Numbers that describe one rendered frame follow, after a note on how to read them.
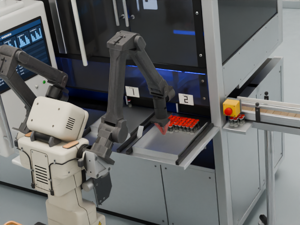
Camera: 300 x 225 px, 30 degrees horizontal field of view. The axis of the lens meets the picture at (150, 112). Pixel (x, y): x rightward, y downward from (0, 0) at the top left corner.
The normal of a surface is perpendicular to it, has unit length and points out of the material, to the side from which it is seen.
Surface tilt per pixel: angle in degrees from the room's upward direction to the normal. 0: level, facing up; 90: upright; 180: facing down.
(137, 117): 0
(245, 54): 90
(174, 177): 90
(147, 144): 0
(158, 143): 0
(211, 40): 90
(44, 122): 47
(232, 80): 90
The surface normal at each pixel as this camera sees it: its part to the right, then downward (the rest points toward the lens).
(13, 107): 0.80, 0.18
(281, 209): -0.12, -0.88
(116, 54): -0.52, 0.22
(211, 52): -0.50, 0.45
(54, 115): -0.51, -0.28
